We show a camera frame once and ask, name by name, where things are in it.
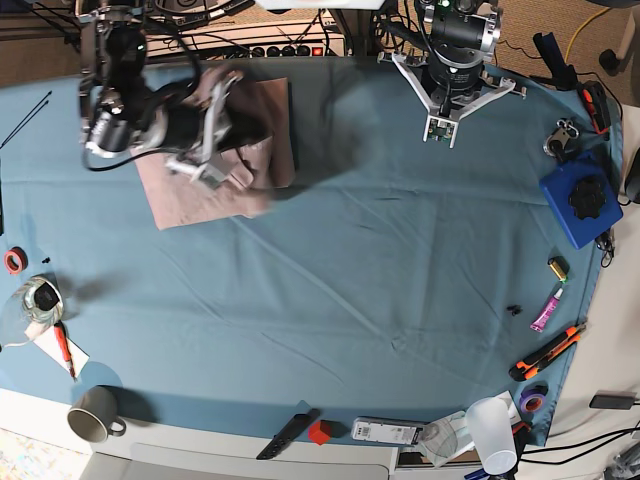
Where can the foot pedal labelled zero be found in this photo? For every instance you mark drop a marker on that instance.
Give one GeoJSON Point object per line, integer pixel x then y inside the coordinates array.
{"type": "Point", "coordinates": [188, 9]}

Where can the purple tape roll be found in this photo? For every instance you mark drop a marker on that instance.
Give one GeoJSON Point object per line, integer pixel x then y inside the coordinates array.
{"type": "Point", "coordinates": [533, 398]}

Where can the black phone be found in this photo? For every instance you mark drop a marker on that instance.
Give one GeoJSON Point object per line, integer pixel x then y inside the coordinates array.
{"type": "Point", "coordinates": [613, 401]}

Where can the silver metal clamp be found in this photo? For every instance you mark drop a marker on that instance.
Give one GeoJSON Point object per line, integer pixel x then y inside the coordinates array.
{"type": "Point", "coordinates": [555, 144]}

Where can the black cable tie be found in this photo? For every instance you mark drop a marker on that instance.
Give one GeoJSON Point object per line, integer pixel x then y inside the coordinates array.
{"type": "Point", "coordinates": [43, 102]}

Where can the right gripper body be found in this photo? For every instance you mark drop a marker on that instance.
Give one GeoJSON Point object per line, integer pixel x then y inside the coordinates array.
{"type": "Point", "coordinates": [191, 132]}

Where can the white power strip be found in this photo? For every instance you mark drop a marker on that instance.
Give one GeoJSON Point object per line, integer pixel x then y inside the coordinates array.
{"type": "Point", "coordinates": [286, 50]}

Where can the orange utility knife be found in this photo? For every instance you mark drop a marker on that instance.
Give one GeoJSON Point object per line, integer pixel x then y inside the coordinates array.
{"type": "Point", "coordinates": [534, 363]}

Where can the black folding knife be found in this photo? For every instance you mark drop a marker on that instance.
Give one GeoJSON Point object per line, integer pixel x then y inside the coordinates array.
{"type": "Point", "coordinates": [297, 425]}

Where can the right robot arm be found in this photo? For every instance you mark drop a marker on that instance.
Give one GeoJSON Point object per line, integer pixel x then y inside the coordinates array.
{"type": "Point", "coordinates": [116, 105]}

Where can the white paper note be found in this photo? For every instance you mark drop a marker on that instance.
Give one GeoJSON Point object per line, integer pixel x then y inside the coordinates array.
{"type": "Point", "coordinates": [49, 344]}

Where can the blue box with black knob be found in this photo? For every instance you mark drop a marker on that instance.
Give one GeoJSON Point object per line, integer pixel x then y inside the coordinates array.
{"type": "Point", "coordinates": [582, 199]}

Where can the red tape roll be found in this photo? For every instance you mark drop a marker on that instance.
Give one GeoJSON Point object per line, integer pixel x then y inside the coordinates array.
{"type": "Point", "coordinates": [15, 260]}

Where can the red cube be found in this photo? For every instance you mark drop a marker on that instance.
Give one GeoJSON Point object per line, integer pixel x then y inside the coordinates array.
{"type": "Point", "coordinates": [319, 432]}

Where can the grey ceramic mug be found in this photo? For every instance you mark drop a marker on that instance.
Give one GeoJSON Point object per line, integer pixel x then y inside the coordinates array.
{"type": "Point", "coordinates": [94, 417]}

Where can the translucent plastic cup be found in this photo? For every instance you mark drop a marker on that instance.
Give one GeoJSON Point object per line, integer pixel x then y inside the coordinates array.
{"type": "Point", "coordinates": [489, 426]}

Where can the purple glue tube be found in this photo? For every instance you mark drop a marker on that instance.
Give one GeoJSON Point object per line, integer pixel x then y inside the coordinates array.
{"type": "Point", "coordinates": [545, 314]}

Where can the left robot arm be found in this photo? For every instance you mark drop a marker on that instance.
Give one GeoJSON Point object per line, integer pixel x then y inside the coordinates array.
{"type": "Point", "coordinates": [458, 40]}

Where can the blue table cloth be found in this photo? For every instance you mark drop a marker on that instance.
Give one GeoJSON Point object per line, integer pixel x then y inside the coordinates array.
{"type": "Point", "coordinates": [376, 285]}

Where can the white barcode box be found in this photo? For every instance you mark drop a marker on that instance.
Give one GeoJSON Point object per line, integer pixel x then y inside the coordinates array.
{"type": "Point", "coordinates": [386, 431]}

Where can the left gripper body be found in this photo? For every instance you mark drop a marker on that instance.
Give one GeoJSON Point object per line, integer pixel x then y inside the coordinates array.
{"type": "Point", "coordinates": [450, 93]}

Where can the clear plastic packaging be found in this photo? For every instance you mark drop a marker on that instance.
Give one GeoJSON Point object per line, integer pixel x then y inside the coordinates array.
{"type": "Point", "coordinates": [445, 439]}

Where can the red pen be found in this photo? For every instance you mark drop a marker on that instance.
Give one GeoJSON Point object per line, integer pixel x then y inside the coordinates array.
{"type": "Point", "coordinates": [62, 340]}

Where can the small black clip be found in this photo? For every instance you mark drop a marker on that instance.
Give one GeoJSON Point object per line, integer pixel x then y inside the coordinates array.
{"type": "Point", "coordinates": [514, 309]}

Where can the pink T-shirt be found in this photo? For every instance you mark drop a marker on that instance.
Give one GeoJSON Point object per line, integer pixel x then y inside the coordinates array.
{"type": "Point", "coordinates": [258, 170]}

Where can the yellow black battery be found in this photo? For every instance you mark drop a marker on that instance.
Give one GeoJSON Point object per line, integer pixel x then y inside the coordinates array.
{"type": "Point", "coordinates": [559, 267]}

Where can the red black tool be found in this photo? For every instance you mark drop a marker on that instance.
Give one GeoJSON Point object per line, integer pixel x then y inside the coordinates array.
{"type": "Point", "coordinates": [595, 102]}

